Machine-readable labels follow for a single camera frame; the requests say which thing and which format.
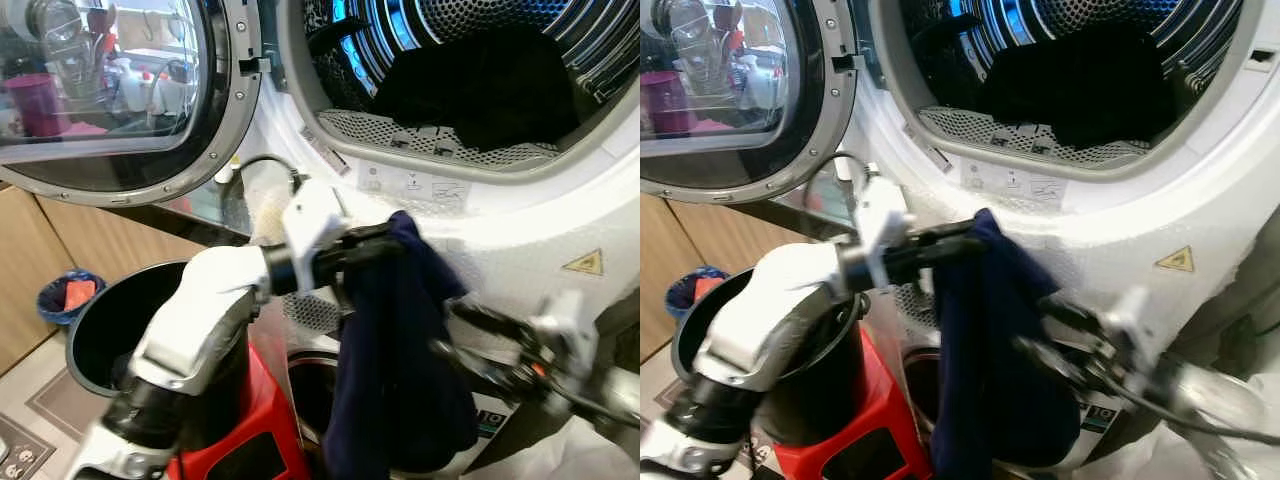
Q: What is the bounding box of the navy blue garment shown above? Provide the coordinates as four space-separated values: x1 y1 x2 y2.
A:
930 208 1083 480
322 210 481 480

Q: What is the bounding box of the light wooden cabinet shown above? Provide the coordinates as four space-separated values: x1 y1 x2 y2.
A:
0 185 216 376
640 190 831 366

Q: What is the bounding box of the round silver glass dryer door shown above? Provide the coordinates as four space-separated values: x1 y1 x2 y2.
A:
0 0 266 208
640 0 861 204

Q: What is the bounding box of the small blue lined trash bin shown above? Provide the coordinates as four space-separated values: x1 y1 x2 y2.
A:
37 268 106 326
665 265 731 321

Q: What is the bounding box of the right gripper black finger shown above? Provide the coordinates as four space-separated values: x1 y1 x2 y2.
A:
1040 298 1116 344
1015 336 1101 391
430 340 516 393
447 300 541 346

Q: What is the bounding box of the clear bubble wrap sheet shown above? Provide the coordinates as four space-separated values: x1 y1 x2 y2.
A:
245 165 621 331
850 165 1231 321

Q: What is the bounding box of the red plastic stool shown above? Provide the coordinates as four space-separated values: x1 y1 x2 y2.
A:
165 335 331 480
770 325 936 480

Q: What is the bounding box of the black round laundry bucket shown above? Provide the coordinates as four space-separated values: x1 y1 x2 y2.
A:
65 258 291 451
672 265 871 446

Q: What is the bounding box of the brown bordered floor mat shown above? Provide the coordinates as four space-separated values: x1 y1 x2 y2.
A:
25 365 131 441

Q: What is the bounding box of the white clothes dryer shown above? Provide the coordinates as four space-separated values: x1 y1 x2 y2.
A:
830 0 1280 331
235 0 641 331

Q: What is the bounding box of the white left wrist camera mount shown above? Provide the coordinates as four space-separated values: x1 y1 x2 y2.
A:
282 178 349 291
855 175 913 286

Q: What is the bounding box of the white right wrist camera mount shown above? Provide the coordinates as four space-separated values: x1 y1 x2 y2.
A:
1095 285 1166 371
530 290 601 381

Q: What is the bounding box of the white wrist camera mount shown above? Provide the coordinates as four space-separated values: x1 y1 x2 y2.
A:
1095 285 1166 371
855 175 913 286
530 290 601 381
282 178 349 291

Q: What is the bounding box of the white instruction label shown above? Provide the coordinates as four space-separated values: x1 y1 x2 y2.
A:
960 158 1071 208
358 160 471 208

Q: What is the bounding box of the dark clothes heap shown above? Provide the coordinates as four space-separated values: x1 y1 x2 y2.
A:
975 25 1181 151
375 25 581 151

